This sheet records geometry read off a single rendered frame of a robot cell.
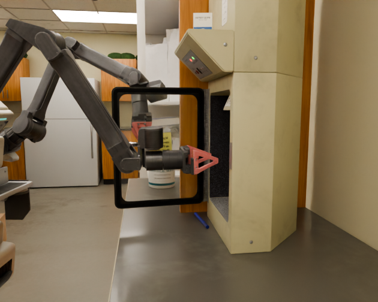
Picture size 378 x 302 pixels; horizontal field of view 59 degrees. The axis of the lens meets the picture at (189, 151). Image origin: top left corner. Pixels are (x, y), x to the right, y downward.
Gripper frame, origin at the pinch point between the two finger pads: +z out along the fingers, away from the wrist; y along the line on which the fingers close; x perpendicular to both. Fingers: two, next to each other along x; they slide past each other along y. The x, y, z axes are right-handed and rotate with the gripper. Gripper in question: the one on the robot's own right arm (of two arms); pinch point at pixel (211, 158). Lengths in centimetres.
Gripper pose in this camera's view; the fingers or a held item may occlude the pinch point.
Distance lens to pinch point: 100.4
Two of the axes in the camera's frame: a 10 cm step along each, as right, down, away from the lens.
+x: 0.2, 9.9, 1.4
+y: -1.4, -1.3, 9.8
